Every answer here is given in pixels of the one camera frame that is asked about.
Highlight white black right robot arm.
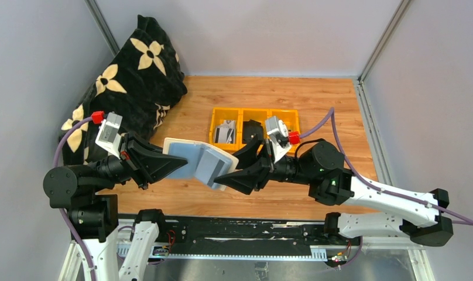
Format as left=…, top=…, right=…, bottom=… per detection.
left=215, top=139, right=454, bottom=247

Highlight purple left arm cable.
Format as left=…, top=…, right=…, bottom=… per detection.
left=52, top=116, right=98, bottom=281

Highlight black cards in bin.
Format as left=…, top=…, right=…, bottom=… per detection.
left=242, top=119, right=264, bottom=144

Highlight beige leather card holder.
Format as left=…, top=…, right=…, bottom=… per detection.
left=163, top=138, right=238, bottom=190

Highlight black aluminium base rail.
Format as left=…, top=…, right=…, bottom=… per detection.
left=70, top=215, right=426, bottom=268

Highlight yellow bin left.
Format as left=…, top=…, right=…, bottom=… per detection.
left=208, top=108, right=241, bottom=152

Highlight yellow bin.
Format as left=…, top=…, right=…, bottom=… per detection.
left=208, top=108, right=241, bottom=152
left=237, top=108, right=269, bottom=148
left=268, top=109, right=300, bottom=154

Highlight black floral plush blanket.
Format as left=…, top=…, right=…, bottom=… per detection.
left=53, top=15, right=187, bottom=165

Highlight yellow bin right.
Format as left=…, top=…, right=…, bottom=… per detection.
left=268, top=109, right=300, bottom=154

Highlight grey striped card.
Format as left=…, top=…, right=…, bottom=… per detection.
left=194, top=149, right=236, bottom=190

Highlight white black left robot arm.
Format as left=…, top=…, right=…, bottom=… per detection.
left=43, top=134, right=187, bottom=280

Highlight white cards in bin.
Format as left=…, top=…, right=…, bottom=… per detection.
left=213, top=119, right=236, bottom=144

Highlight yellow bin middle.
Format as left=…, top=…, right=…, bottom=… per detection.
left=237, top=108, right=269, bottom=148

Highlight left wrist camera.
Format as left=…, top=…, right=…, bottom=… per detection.
left=95, top=112, right=122, bottom=159

